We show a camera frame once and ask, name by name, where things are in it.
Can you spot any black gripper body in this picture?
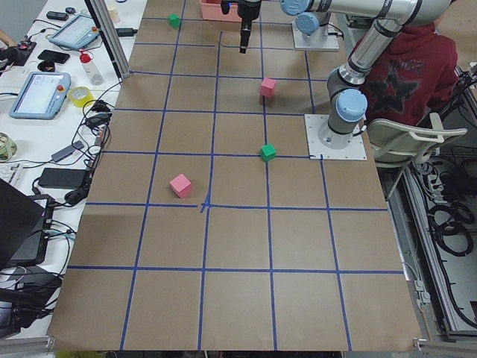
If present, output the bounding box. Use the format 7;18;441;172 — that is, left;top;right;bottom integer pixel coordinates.
238;0;261;21

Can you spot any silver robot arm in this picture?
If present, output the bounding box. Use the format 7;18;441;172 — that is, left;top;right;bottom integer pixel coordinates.
295;12;331;42
280;1;458;128

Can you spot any pink plastic bin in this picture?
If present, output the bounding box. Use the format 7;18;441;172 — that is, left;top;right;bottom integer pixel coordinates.
199;0;241;22

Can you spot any pink cube near centre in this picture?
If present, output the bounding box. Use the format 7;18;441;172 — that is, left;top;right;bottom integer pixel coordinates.
259;78;277;98

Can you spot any pink cube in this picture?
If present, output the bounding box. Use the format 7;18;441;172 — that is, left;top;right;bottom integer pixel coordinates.
169;173;193;198
259;78;277;98

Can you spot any green cube far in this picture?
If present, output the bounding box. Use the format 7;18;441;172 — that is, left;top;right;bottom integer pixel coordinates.
168;13;182;28

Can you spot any green cube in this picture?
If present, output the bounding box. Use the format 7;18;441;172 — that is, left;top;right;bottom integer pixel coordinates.
168;13;182;28
259;143;277;163

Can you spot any green cube centre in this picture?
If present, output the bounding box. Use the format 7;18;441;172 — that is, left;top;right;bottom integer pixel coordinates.
259;143;277;163

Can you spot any paper cup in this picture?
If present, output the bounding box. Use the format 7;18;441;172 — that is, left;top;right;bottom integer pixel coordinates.
107;4;121;23

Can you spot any red cap squeeze bottle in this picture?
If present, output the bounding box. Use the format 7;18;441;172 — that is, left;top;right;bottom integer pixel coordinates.
79;50;104;86

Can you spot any teach pendant far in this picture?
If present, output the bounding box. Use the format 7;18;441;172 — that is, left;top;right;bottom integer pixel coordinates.
48;14;99;50

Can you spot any teach pendant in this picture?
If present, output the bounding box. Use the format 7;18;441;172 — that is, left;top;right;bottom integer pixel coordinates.
9;72;71;120
48;14;99;50

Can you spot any pink cube front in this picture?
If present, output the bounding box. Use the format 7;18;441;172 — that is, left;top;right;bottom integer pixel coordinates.
169;173;193;198

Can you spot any yellow tape roll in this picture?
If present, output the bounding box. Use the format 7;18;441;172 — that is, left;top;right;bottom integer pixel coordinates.
68;87;95;108

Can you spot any person in red hoodie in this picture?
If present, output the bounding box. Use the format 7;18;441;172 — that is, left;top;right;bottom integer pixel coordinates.
360;22;458;126

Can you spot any grey office chair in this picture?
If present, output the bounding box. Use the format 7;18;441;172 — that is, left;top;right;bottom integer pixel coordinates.
367;113;467;168

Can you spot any black smartphone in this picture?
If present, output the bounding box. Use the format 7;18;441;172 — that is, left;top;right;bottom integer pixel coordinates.
37;49;70;64

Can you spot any brown paper table cover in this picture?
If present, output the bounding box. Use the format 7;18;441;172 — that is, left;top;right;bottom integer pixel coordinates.
48;1;420;351

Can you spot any teach pendant near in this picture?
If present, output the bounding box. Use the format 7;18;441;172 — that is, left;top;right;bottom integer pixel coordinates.
9;72;71;120

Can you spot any black power adapter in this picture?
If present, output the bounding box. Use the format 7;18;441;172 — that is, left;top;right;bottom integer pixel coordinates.
38;168;86;189

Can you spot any black laptop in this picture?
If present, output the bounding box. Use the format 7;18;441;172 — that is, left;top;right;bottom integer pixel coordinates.
1;180;53;269

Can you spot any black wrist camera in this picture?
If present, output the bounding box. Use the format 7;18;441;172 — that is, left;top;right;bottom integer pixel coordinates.
221;0;230;15

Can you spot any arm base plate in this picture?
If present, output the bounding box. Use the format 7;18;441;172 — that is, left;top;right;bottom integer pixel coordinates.
291;21;339;52
304;114;367;161

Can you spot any aluminium frame post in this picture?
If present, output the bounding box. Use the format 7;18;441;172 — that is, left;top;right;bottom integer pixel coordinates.
84;0;131;79

